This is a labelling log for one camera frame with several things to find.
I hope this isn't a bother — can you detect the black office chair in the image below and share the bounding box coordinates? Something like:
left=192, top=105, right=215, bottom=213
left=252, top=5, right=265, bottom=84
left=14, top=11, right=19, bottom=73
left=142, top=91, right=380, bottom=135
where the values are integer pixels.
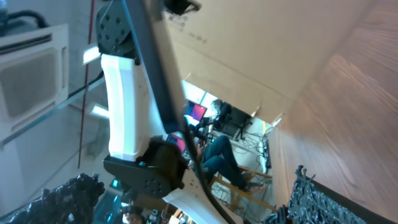
left=213, top=100, right=252, bottom=141

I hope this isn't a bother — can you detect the wooden chair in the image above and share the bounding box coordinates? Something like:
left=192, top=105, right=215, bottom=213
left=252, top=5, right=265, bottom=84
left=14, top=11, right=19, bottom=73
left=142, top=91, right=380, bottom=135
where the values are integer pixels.
left=209, top=166, right=277, bottom=212

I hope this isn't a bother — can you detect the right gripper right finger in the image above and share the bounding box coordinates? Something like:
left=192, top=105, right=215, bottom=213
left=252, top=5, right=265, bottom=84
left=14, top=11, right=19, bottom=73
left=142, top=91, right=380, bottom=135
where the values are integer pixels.
left=264, top=165, right=389, bottom=224

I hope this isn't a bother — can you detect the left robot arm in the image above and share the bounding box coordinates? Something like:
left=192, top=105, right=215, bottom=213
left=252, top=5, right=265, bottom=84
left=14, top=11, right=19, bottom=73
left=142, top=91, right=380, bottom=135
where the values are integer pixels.
left=96, top=0, right=240, bottom=223

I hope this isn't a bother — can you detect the blue Galaxy smartphone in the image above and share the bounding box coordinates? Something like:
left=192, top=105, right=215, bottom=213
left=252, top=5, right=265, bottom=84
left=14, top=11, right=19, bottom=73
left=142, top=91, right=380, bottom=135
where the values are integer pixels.
left=121, top=0, right=185, bottom=133

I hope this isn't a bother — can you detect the white ceiling air conditioner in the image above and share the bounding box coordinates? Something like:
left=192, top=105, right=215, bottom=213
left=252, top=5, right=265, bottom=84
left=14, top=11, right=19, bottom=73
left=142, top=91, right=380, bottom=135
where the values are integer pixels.
left=1, top=24, right=69, bottom=139

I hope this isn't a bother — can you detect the laptop with red screen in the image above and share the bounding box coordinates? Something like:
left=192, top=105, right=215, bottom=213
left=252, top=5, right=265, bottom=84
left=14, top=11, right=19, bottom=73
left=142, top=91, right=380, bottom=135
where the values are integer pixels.
left=184, top=100, right=207, bottom=126

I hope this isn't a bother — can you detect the seated person in jeans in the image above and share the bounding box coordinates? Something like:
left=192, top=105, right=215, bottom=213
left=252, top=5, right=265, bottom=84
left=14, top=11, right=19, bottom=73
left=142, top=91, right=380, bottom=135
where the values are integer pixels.
left=183, top=136, right=265, bottom=194

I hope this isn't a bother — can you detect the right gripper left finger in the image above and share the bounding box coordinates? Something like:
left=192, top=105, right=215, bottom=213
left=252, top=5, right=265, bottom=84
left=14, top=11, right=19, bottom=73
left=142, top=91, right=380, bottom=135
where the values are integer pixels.
left=1, top=173, right=105, bottom=224

